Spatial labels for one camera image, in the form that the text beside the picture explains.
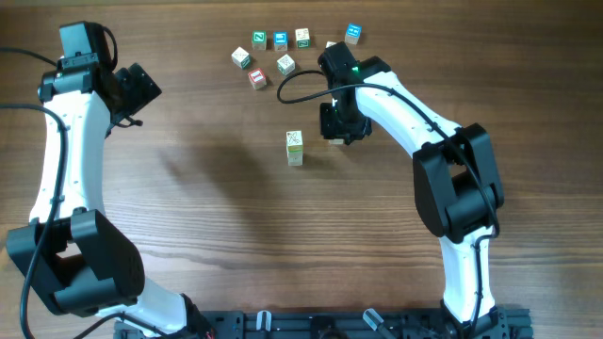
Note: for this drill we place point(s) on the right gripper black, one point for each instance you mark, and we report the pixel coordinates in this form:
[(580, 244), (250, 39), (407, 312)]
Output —
[(330, 132)]

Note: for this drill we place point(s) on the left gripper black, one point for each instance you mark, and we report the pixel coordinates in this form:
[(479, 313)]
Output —
[(142, 86)]

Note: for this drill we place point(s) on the white block yellow side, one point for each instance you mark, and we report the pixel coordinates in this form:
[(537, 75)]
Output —
[(294, 141)]

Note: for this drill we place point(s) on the green n block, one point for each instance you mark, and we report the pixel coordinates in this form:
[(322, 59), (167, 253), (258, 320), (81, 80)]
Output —
[(259, 40), (291, 155)]

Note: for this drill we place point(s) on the yellow top block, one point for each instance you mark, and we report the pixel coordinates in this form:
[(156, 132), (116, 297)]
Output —
[(336, 141)]

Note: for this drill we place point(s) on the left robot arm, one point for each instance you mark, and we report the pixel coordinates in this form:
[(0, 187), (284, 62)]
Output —
[(72, 257)]

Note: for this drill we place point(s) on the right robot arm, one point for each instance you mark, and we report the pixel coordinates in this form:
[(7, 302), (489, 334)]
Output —
[(456, 182)]

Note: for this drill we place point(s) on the white block centre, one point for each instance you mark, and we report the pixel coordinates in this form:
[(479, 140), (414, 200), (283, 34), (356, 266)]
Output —
[(286, 65)]

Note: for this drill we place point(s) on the red I block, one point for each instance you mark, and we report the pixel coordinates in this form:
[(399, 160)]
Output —
[(257, 78)]

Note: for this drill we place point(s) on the blue top block right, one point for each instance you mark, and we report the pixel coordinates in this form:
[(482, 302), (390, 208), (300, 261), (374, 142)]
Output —
[(353, 34)]

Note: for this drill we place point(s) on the blue block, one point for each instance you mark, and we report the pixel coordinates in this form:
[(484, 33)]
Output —
[(353, 34), (280, 41)]

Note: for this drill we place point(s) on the white block green side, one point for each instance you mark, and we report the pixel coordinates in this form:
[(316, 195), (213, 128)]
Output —
[(303, 39)]

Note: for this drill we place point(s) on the blue top block left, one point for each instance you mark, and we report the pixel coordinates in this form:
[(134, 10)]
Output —
[(280, 41)]

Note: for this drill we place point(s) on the white block teal side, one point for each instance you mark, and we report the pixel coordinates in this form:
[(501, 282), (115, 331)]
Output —
[(241, 58)]

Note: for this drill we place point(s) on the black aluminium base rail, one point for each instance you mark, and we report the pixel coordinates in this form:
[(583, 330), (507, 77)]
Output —
[(502, 323)]

